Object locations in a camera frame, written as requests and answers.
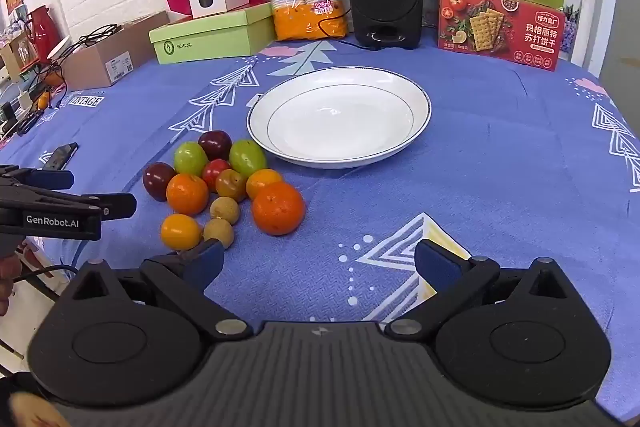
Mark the yellow-orange round fruit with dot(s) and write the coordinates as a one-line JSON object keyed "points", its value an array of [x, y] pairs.
{"points": [[181, 232]]}

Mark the small orange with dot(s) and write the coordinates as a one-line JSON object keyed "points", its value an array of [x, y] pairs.
{"points": [[264, 181]]}

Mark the large orange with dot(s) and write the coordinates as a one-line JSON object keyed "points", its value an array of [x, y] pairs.
{"points": [[278, 209]]}

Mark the small red plum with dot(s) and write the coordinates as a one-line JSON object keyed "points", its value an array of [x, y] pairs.
{"points": [[214, 172]]}

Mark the dark red plum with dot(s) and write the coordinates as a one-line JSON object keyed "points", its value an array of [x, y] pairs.
{"points": [[215, 143], [159, 181]]}

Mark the orange-red plum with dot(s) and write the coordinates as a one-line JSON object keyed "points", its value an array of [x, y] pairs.
{"points": [[231, 186]]}

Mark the red kettle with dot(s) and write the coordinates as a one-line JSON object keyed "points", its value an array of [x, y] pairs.
{"points": [[42, 32]]}

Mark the person's left hand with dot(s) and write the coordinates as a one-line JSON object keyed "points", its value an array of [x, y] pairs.
{"points": [[7, 284]]}

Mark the tan longan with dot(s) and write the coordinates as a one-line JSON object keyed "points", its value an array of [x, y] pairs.
{"points": [[225, 210], [219, 233]]}

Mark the green shoe box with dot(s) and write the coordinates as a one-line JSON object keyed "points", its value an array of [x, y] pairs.
{"points": [[210, 37]]}

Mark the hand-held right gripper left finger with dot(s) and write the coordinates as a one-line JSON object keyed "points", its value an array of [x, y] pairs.
{"points": [[210, 258]]}

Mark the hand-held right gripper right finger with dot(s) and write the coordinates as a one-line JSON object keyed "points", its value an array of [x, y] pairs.
{"points": [[434, 264]]}

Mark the black folding tool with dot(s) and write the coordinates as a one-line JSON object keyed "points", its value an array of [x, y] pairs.
{"points": [[60, 156]]}

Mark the brown cardboard box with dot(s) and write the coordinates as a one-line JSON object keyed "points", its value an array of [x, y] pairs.
{"points": [[107, 57]]}

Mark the medium orange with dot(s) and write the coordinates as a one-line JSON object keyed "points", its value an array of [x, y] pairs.
{"points": [[187, 195]]}

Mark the white round plate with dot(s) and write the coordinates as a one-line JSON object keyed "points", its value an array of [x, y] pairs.
{"points": [[340, 117]]}

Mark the red cracker box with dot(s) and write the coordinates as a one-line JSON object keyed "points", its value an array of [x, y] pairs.
{"points": [[500, 29]]}

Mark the green plum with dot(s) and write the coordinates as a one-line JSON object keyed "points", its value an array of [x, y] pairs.
{"points": [[190, 158], [247, 157]]}

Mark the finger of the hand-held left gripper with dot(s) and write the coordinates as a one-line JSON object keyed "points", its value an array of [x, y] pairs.
{"points": [[50, 180], [117, 205]]}

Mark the blue printed tablecloth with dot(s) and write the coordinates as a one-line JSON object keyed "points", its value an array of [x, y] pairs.
{"points": [[500, 167]]}

